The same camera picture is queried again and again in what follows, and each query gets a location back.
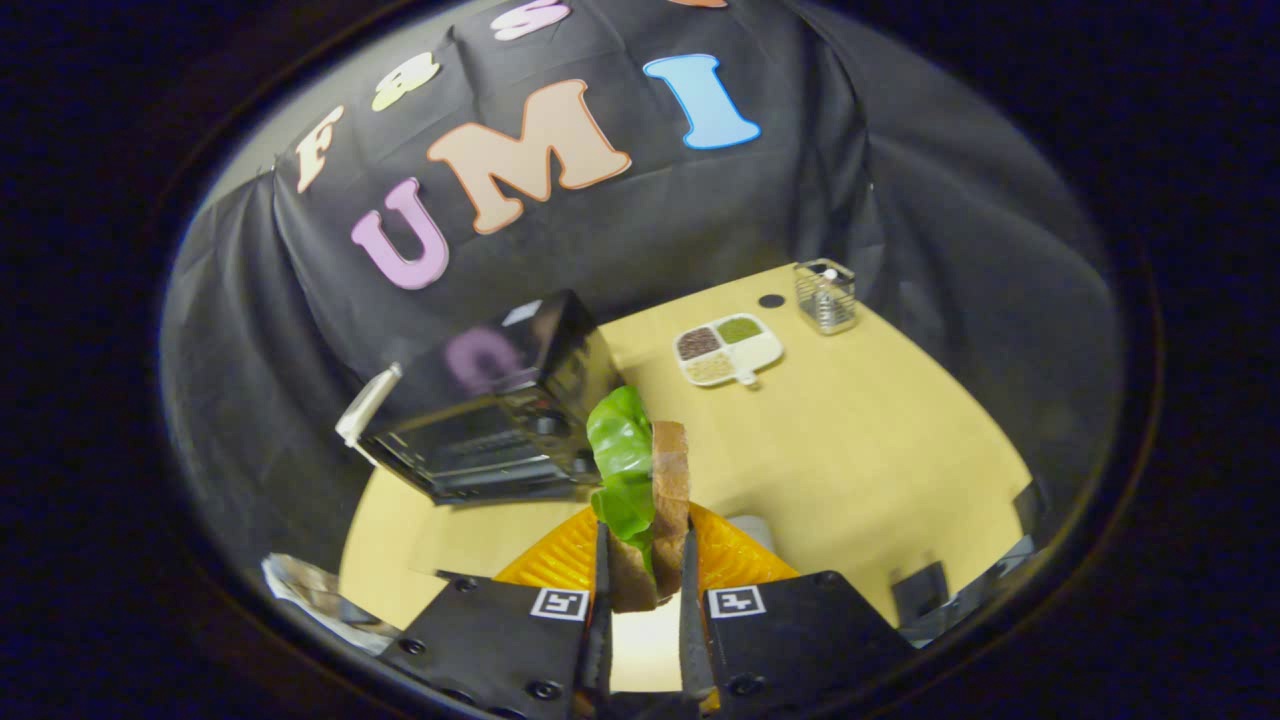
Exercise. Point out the black chair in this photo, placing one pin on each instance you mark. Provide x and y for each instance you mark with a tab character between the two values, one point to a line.
920	592
1030	510

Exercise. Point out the black backdrop cloth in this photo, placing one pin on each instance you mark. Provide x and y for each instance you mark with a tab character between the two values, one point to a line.
700	210

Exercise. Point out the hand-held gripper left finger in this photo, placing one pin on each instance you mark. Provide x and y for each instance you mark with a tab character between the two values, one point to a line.
500	645

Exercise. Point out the small white plate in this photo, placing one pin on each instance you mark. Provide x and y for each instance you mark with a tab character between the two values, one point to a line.
755	532

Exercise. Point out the white divided spice dish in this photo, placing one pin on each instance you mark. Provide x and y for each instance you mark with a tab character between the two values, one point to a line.
728	348

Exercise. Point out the crumpled patterned cloth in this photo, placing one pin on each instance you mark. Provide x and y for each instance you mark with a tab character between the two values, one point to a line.
310	592

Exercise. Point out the small black round disc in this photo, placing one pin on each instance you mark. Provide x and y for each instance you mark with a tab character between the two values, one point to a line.
771	300

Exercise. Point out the white pop-up toaster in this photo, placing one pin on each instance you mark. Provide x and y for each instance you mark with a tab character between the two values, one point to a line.
368	405

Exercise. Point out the lettuce bread sandwich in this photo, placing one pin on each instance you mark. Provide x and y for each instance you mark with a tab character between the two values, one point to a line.
625	450

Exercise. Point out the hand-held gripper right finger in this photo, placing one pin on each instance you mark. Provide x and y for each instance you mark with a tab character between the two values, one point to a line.
790	640

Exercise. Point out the black toaster oven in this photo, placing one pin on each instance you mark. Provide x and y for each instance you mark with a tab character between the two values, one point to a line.
500	410

